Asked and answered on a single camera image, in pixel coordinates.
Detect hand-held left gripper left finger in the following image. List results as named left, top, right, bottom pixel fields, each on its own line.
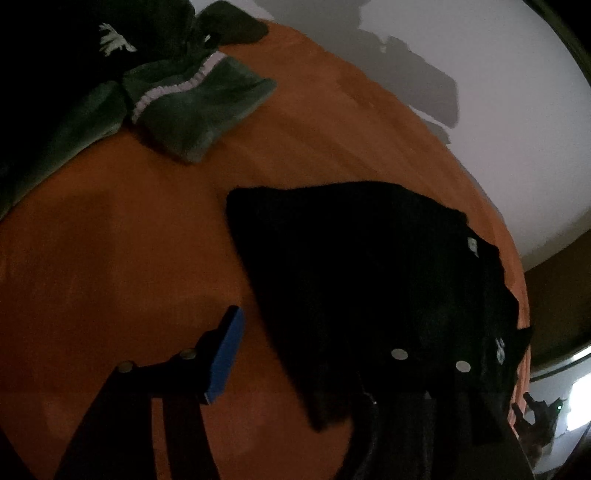
left=55, top=305, right=245, bottom=480

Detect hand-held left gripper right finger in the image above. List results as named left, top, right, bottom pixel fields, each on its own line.
left=339, top=347, right=537, bottom=480

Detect black garment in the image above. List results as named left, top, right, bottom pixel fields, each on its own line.
left=225, top=181, right=534, bottom=432

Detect brown wooden furniture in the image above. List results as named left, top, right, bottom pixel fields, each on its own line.
left=524, top=228, right=591, bottom=370

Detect orange blanket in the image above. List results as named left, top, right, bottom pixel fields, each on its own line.
left=0, top=21, right=532, bottom=480

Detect green garment with white stripe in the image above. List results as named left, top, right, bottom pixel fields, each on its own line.
left=0, top=1, right=278, bottom=220

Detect dark cloth with white print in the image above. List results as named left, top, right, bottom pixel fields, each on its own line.
left=0, top=0, right=197, bottom=109

